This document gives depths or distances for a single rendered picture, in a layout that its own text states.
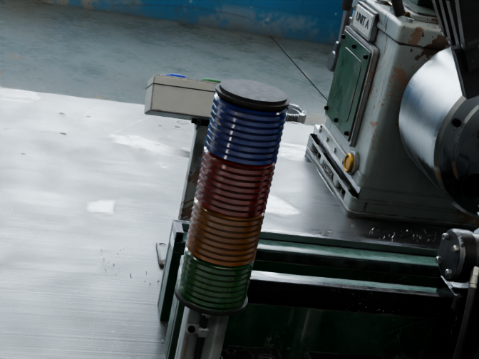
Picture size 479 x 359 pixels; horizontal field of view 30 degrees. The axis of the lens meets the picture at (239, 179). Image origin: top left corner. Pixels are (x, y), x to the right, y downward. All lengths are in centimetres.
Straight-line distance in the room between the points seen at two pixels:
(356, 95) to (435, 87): 26
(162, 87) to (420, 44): 51
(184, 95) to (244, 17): 557
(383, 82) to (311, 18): 535
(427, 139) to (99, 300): 55
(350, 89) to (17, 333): 83
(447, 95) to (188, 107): 40
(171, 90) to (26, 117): 65
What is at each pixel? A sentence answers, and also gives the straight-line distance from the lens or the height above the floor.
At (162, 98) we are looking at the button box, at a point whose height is 105.
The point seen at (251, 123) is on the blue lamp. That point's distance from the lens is 69.
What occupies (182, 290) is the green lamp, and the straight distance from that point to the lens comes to 76.
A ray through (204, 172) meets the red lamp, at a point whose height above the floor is 115.
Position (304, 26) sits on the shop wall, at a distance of 691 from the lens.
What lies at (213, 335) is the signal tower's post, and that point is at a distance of 79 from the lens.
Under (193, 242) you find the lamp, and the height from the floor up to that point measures 109.
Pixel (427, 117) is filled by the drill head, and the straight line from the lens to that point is 140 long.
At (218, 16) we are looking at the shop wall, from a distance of 675.
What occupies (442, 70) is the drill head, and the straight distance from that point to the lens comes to 144.
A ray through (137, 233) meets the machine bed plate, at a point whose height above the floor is 80.
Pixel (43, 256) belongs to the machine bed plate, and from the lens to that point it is 129.
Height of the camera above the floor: 141
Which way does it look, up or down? 21 degrees down
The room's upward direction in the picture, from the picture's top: 12 degrees clockwise
